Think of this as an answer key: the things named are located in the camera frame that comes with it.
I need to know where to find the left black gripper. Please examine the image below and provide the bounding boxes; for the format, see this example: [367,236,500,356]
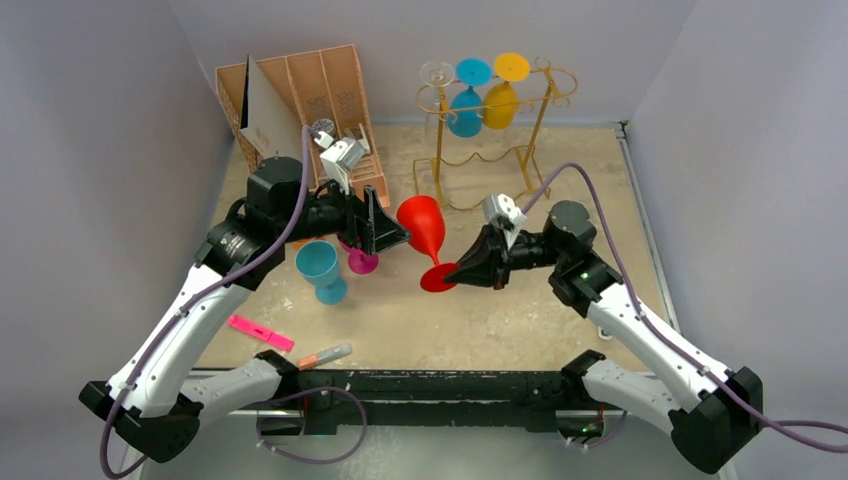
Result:
[278,171,410,254]

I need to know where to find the magenta wine glass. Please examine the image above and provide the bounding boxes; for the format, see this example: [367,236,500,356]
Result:
[339,241,379,275]

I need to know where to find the red wine glass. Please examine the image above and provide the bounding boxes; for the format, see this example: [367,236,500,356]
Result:
[396,195,458,293]

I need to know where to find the blue wine glass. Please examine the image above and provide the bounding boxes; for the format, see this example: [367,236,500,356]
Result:
[295,240,348,305]
[447,57,493,138]

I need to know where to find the clear wine glass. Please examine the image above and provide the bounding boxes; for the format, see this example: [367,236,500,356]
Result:
[417,61,455,160]

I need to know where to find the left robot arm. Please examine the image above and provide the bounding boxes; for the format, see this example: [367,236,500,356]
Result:
[79,157,410,463]

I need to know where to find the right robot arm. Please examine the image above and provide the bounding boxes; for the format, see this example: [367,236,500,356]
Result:
[444,201,763,474]

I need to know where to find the gold wine glass rack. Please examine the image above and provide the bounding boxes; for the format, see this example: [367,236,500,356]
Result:
[413,57,579,211]

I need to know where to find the yellow wine glass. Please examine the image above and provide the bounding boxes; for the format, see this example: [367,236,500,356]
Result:
[482,52,530,130]

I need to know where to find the small round tin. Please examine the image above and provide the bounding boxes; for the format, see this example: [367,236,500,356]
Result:
[312,118,336,136]

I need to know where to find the grey orange marker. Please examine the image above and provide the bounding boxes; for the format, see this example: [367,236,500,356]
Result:
[296,343,352,371]

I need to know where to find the peach file organizer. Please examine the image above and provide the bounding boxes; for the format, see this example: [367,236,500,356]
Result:
[215,45,391,208]

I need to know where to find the pink highlighter marker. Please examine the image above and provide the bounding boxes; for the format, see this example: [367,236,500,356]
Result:
[227,315,295,353]

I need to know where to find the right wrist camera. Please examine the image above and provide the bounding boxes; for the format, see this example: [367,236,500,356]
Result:
[482,193,527,250]

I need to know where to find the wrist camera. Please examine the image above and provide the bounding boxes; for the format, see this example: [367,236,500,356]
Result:
[482,193,527,250]
[315,131,368,195]

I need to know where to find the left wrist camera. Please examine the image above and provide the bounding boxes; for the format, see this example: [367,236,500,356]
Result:
[315,131,368,195]

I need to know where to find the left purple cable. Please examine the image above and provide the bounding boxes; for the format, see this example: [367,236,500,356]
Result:
[99,125,333,480]

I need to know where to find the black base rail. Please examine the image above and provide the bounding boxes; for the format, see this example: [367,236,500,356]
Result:
[233,368,627,437]

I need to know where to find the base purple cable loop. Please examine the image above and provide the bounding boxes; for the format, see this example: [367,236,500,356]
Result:
[255,386,368,466]

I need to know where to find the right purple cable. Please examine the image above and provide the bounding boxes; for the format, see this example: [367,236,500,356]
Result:
[519,162,848,455]

